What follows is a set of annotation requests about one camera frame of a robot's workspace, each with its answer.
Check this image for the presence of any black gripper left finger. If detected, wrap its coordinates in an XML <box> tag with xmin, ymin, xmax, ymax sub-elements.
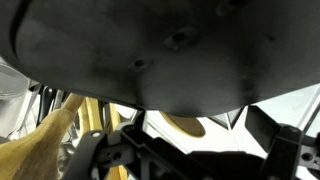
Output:
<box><xmin>61</xmin><ymin>111</ymin><xmax>208</xmax><ymax>180</ymax></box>

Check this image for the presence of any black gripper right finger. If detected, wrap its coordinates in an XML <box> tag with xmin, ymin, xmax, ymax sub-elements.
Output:
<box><xmin>244</xmin><ymin>105</ymin><xmax>320</xmax><ymax>180</ymax></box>

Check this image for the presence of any black and steel coffee maker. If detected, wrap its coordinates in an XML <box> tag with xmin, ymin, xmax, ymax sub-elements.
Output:
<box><xmin>0</xmin><ymin>0</ymin><xmax>320</xmax><ymax>118</ymax></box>

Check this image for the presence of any thin wooden utensil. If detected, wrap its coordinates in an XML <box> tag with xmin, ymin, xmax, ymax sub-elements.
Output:
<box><xmin>108</xmin><ymin>103</ymin><xmax>130</xmax><ymax>180</ymax></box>

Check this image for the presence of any long wooden spatula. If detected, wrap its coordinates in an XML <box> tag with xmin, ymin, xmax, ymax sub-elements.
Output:
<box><xmin>78</xmin><ymin>96</ymin><xmax>105</xmax><ymax>133</ymax></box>

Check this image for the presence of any round wooden spoon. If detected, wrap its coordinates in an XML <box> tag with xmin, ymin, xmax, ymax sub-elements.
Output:
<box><xmin>0</xmin><ymin>93</ymin><xmax>86</xmax><ymax>180</ymax></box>

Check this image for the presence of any clear glass container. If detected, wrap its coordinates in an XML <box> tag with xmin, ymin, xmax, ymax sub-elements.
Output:
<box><xmin>0</xmin><ymin>62</ymin><xmax>30</xmax><ymax>100</ymax></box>

